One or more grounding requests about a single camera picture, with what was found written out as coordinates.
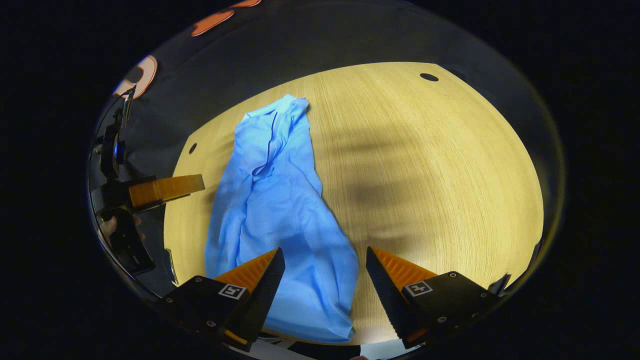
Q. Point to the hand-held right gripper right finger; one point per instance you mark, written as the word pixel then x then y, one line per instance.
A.
pixel 387 295

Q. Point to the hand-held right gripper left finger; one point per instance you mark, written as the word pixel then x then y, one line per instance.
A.
pixel 262 292

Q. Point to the light blue T-shirt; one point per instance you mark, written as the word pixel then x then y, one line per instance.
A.
pixel 285 215

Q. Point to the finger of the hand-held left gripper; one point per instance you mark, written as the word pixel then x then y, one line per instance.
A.
pixel 167 189

